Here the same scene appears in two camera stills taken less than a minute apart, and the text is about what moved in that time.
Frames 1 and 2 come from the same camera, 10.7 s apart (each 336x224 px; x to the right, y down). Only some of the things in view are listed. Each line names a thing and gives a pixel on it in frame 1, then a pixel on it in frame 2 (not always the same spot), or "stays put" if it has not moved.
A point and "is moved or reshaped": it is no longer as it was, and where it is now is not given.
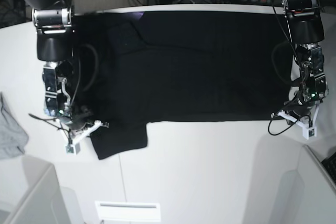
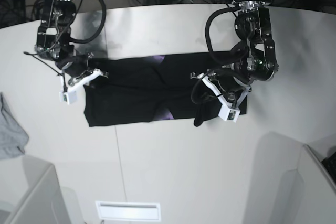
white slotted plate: x=129 y=211 stays put
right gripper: x=300 y=106 -> x=230 y=80
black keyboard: x=329 y=163 stays put
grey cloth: x=12 y=138 stays put
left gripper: x=80 y=116 -> x=76 y=65
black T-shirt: x=132 y=68 is moved or reshaped
